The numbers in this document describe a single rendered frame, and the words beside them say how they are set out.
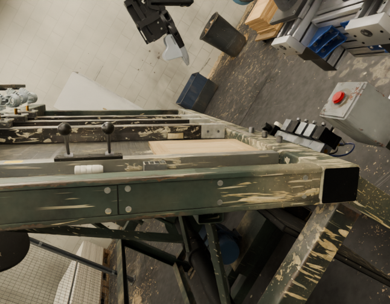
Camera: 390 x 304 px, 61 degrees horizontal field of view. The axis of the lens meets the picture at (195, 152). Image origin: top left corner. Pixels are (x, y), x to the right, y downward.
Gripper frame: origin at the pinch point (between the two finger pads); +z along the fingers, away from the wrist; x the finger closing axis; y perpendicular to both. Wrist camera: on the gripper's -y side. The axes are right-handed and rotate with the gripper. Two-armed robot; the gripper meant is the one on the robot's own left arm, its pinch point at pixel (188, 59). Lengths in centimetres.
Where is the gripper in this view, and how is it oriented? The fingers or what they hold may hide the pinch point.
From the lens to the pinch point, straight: 91.5
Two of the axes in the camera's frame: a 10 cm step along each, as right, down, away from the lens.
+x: 2.1, 2.4, -9.5
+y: -8.4, 5.3, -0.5
